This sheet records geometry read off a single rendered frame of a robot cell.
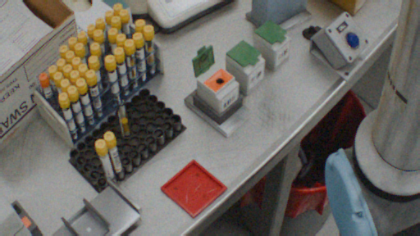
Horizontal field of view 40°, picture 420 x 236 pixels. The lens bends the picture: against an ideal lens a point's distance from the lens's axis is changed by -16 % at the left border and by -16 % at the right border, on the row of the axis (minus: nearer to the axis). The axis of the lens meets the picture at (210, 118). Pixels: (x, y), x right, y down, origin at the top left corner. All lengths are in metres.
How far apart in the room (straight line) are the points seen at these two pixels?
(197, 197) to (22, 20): 0.46
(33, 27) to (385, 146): 0.72
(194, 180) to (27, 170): 0.27
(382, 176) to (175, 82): 0.54
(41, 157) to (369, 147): 0.58
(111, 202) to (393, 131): 0.48
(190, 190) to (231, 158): 0.08
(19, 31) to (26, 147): 0.22
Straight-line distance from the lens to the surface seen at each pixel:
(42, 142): 1.04
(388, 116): 0.57
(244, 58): 1.01
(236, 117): 1.01
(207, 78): 0.97
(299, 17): 1.15
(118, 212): 0.91
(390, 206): 0.63
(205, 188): 0.96
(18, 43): 1.11
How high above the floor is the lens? 1.73
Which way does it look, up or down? 56 degrees down
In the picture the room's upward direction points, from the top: 1 degrees counter-clockwise
